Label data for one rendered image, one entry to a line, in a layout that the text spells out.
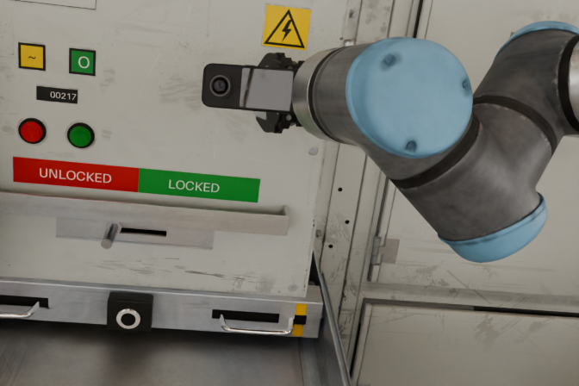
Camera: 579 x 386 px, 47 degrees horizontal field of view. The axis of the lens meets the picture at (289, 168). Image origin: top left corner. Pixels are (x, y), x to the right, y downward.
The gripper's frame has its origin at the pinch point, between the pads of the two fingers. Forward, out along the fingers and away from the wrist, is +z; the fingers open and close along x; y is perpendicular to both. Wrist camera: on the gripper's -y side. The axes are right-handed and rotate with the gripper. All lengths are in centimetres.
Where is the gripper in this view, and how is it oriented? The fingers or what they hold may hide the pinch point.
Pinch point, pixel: (251, 92)
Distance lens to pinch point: 83.6
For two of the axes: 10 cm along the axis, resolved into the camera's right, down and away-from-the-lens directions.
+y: 9.4, -0.1, 3.5
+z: -3.5, -1.1, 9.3
